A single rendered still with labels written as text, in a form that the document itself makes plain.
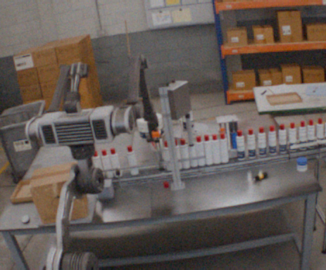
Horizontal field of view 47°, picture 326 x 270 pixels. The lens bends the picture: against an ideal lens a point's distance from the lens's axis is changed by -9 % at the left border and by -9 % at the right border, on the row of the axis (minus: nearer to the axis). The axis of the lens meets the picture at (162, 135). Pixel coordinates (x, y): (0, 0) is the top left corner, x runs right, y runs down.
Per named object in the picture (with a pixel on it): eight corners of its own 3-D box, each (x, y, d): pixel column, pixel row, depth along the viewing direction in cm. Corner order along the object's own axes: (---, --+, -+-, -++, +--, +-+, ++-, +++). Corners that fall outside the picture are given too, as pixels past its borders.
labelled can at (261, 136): (265, 152, 270) (263, 125, 262) (267, 156, 265) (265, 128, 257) (258, 154, 270) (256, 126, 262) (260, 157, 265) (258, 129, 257)
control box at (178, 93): (192, 110, 250) (188, 81, 243) (177, 120, 238) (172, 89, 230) (178, 109, 256) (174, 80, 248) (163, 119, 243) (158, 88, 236)
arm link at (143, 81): (128, 61, 238) (146, 59, 236) (129, 58, 243) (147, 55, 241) (141, 121, 262) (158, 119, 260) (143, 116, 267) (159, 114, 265)
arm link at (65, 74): (59, 58, 241) (74, 59, 240) (64, 69, 253) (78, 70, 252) (39, 123, 224) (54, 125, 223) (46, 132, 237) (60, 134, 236)
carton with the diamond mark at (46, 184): (87, 197, 257) (77, 160, 247) (88, 216, 235) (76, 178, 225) (44, 204, 255) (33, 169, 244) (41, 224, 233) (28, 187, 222)
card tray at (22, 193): (56, 181, 289) (55, 176, 287) (48, 200, 265) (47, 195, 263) (21, 185, 290) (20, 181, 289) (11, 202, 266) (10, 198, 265)
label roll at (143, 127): (158, 127, 343) (156, 111, 337) (168, 134, 325) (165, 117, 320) (136, 133, 337) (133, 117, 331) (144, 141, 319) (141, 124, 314)
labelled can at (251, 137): (255, 155, 270) (253, 127, 262) (256, 158, 265) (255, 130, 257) (247, 155, 270) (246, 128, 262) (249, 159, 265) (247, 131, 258)
